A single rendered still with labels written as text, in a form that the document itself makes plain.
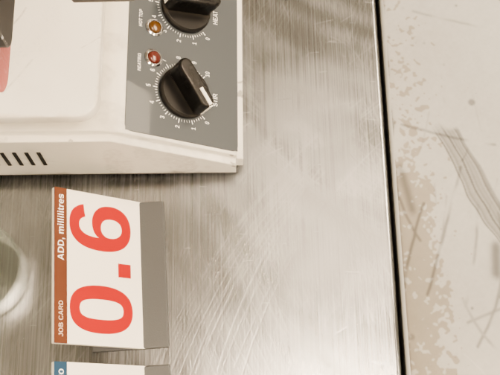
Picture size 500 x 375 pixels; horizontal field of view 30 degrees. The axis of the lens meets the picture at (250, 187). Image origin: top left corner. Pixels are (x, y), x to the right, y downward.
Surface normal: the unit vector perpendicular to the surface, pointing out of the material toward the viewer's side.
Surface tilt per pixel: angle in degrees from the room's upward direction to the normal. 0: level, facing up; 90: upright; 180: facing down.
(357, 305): 0
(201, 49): 30
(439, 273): 0
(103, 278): 40
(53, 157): 90
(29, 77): 0
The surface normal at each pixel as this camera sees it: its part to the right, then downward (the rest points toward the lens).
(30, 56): 0.00, -0.33
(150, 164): 0.01, 0.94
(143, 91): 0.50, -0.29
